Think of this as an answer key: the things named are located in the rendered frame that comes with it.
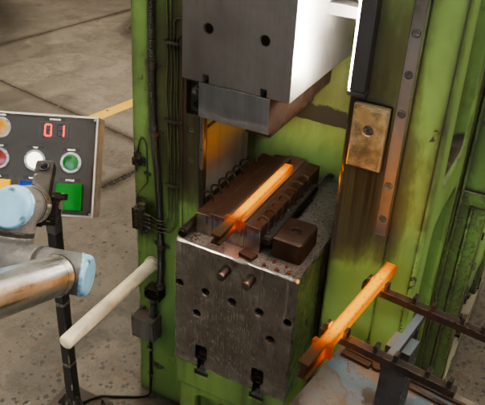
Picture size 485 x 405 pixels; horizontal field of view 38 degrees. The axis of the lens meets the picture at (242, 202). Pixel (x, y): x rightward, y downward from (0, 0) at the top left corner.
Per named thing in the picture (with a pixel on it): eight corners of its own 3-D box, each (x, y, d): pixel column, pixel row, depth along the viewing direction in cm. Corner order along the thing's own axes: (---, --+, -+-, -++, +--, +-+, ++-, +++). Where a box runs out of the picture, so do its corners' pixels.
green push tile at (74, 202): (80, 211, 193) (82, 184, 193) (53, 209, 193) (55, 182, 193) (82, 211, 195) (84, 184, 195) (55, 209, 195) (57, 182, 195)
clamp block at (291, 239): (299, 266, 187) (301, 247, 183) (271, 256, 190) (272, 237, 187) (316, 244, 196) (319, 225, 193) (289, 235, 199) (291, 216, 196)
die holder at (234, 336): (284, 402, 205) (299, 281, 181) (174, 356, 219) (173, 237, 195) (351, 297, 248) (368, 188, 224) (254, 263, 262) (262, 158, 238)
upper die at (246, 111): (267, 135, 173) (270, 100, 168) (197, 116, 180) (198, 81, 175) (330, 82, 205) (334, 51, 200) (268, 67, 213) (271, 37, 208)
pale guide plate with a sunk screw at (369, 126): (378, 173, 177) (389, 111, 168) (345, 164, 180) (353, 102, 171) (381, 169, 178) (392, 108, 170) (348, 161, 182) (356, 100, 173)
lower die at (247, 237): (258, 252, 191) (260, 227, 187) (195, 231, 199) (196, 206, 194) (317, 186, 224) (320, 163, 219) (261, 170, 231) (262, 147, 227)
